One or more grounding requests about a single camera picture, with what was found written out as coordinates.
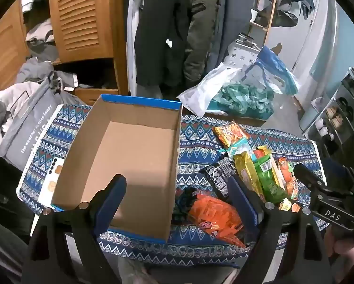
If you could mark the person's right hand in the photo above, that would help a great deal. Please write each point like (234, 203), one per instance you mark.
(348, 245)

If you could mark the panelled wooden wardrobe door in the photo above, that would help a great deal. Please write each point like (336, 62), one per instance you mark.
(5, 56)

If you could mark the teal cartoon snack packet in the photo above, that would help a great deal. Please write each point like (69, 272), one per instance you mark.
(239, 149)

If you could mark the white hanging garment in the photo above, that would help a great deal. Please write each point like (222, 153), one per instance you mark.
(133, 35)

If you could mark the white phone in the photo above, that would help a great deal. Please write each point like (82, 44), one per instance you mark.
(49, 183)

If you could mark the pile of clothes in wardrobe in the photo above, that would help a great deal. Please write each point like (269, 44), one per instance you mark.
(41, 35)

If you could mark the olive hanging jacket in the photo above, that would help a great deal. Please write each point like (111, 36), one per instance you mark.
(200, 29)

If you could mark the grey garment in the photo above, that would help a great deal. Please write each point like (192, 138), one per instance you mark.
(46, 71)

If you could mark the yellow snack packet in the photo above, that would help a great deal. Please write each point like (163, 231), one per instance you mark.
(248, 170)

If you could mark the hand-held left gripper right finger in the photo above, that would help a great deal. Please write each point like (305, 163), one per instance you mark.
(243, 199)

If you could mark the grey tote bag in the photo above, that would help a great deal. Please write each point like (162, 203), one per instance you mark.
(29, 124)

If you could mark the white plastic bag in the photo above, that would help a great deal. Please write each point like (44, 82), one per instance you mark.
(203, 91)

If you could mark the wooden shelf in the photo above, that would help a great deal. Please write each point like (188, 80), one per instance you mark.
(271, 9)

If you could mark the dark shoes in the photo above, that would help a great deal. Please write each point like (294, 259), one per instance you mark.
(286, 14)

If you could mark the orange fries snack packet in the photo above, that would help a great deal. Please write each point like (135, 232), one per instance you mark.
(230, 133)

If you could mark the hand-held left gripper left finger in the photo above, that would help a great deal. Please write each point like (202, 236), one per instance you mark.
(109, 202)

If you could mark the blue plastic bag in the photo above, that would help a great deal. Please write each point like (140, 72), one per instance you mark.
(279, 68)

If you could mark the small yellow candy packet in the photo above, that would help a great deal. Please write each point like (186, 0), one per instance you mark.
(286, 204)

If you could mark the louvered wooden wardrobe door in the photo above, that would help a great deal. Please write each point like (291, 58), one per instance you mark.
(82, 14)

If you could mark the black snack packet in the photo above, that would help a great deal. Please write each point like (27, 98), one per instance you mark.
(221, 171)

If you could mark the pale blue storage box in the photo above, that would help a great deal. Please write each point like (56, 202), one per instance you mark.
(313, 115)

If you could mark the black hanging coat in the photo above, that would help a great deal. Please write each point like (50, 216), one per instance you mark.
(162, 29)

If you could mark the grey shoe rack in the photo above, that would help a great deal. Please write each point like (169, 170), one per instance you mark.
(339, 109)

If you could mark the blue patterned tablecloth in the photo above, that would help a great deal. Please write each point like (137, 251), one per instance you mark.
(194, 142)

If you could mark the orange and white snack packet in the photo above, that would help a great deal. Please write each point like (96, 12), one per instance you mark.
(288, 177)

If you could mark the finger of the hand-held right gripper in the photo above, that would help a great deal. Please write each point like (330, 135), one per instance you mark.
(307, 176)

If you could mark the blue-grey hanging coat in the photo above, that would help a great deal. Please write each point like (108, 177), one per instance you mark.
(227, 17)

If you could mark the white printed tin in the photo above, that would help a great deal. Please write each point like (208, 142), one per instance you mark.
(242, 51)

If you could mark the blue-edged cardboard box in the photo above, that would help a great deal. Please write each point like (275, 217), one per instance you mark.
(129, 153)

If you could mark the large orange snack packet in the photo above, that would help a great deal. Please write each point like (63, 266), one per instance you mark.
(215, 219)

